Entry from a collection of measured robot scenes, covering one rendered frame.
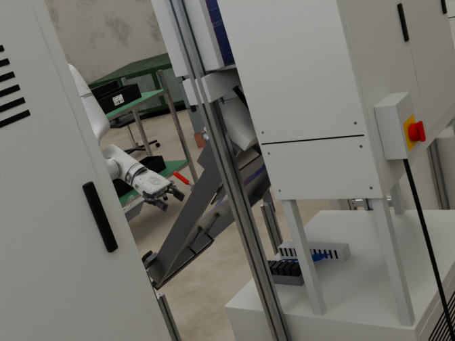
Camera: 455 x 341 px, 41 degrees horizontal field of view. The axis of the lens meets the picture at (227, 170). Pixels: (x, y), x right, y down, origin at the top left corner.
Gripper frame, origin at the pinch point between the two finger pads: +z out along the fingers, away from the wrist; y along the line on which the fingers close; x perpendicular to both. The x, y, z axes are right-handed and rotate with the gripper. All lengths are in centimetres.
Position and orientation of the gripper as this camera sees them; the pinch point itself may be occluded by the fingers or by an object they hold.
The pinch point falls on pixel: (172, 201)
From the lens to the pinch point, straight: 210.2
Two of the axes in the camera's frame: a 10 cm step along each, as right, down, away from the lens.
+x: -3.0, 7.7, 5.5
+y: 5.4, -3.4, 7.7
